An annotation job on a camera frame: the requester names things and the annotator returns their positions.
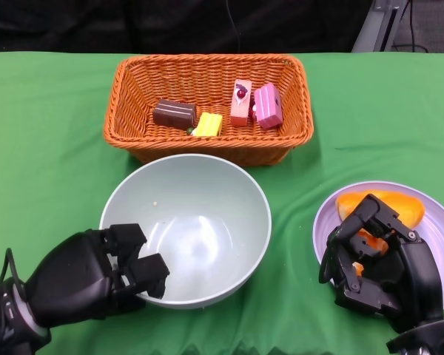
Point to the black backdrop curtain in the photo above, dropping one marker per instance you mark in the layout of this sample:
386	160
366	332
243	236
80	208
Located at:
96	24

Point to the grey metal frame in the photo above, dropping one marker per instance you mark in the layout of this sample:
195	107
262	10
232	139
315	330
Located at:
373	24

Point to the green tablecloth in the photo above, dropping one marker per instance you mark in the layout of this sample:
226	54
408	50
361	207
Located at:
44	111

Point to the white orange striped bread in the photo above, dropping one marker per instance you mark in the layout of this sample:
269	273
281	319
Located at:
371	242

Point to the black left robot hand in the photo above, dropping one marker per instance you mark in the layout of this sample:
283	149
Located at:
74	277

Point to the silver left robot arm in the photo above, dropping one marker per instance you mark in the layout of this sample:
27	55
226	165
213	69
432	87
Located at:
7	325

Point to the brown layered toy cake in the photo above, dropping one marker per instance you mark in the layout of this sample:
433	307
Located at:
174	112

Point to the pink layered toy cake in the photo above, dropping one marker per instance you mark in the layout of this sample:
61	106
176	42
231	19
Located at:
239	107
268	105

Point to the grey bowl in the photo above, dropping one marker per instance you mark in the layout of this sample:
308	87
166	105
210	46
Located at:
200	207

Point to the lilac plate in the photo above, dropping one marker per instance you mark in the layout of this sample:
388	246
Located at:
440	222

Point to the yellow layered toy cake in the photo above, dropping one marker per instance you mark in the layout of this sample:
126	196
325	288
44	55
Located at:
209	124

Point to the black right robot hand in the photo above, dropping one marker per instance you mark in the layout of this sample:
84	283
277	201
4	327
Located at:
410	273

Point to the orange wicker basket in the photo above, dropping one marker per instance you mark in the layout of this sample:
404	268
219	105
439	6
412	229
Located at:
133	122

